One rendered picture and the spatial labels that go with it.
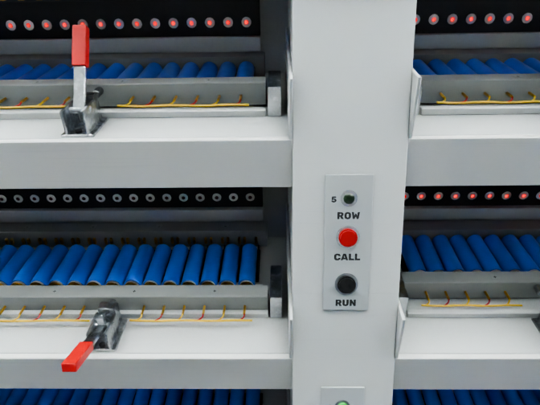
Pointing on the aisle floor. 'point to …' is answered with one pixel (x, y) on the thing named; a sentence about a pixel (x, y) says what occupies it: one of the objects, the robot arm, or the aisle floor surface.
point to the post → (341, 153)
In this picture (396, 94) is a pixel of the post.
